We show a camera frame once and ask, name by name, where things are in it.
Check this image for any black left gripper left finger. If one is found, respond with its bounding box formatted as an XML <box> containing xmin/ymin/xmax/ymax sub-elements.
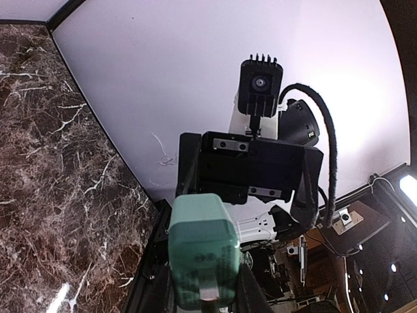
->
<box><xmin>163</xmin><ymin>260</ymin><xmax>177</xmax><ymax>313</ymax></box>

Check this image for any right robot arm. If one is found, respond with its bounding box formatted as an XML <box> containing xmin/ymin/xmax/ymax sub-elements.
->
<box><xmin>176</xmin><ymin>99</ymin><xmax>323</xmax><ymax>245</ymax></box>

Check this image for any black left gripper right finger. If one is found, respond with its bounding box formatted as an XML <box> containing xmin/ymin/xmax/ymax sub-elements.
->
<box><xmin>236</xmin><ymin>263</ymin><xmax>272</xmax><ymax>313</ymax></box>

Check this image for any black sleeved camera cable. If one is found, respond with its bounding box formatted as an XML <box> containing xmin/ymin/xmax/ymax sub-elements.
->
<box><xmin>278</xmin><ymin>83</ymin><xmax>339</xmax><ymax>229</ymax></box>

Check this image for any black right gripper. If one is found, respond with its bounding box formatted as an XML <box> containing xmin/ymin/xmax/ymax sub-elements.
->
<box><xmin>175</xmin><ymin>132</ymin><xmax>323</xmax><ymax>227</ymax></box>

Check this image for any green charger plug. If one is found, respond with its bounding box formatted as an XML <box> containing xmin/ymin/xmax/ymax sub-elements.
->
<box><xmin>168</xmin><ymin>194</ymin><xmax>240</xmax><ymax>311</ymax></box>

